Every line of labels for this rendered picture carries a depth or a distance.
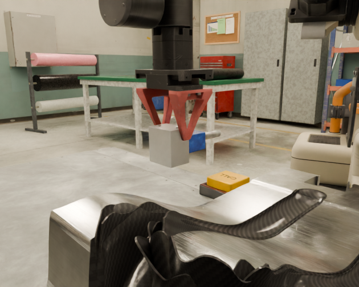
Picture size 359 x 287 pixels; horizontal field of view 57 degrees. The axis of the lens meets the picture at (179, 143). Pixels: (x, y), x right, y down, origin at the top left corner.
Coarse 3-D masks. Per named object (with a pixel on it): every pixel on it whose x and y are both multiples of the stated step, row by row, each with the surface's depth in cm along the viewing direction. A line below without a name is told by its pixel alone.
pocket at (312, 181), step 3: (315, 177) 48; (318, 177) 48; (309, 180) 47; (312, 180) 47; (315, 180) 48; (318, 180) 48; (309, 183) 47; (312, 183) 48; (315, 183) 48; (318, 183) 48; (321, 186) 48; (324, 186) 48; (333, 189) 47
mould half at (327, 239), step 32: (256, 192) 43; (288, 192) 42; (352, 192) 42; (64, 224) 25; (96, 224) 24; (320, 224) 34; (352, 224) 34; (64, 256) 25; (192, 256) 20; (224, 256) 20; (256, 256) 21; (288, 256) 27; (320, 256) 29; (352, 256) 29
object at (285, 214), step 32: (320, 192) 42; (128, 224) 24; (160, 224) 21; (192, 224) 24; (224, 224) 33; (256, 224) 36; (288, 224) 34; (96, 256) 21; (128, 256) 24; (160, 256) 18
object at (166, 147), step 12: (156, 132) 48; (168, 132) 46; (204, 132) 51; (216, 132) 55; (156, 144) 48; (168, 144) 46; (180, 144) 47; (192, 144) 49; (204, 144) 51; (156, 156) 48; (168, 156) 46; (180, 156) 47
